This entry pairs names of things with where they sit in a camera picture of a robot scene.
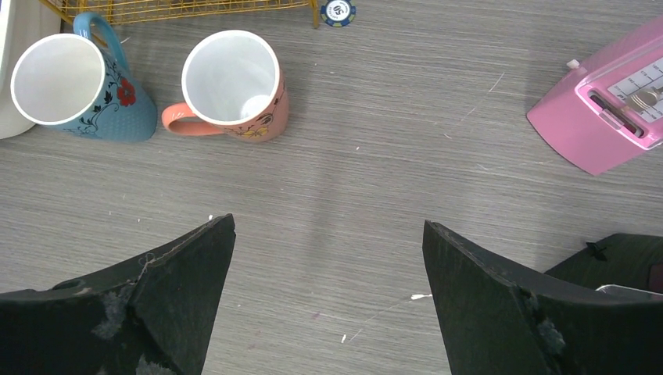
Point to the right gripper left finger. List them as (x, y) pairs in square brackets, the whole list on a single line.
[(150, 314)]

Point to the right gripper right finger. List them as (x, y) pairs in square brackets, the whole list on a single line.
[(497, 316)]

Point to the pink mug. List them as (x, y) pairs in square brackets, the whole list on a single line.
[(232, 83)]

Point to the blue mug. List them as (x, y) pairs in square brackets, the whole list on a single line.
[(80, 83)]

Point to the pink box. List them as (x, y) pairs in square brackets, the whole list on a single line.
[(608, 108)]

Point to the yellow wire basket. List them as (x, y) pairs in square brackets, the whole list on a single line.
[(117, 12)]

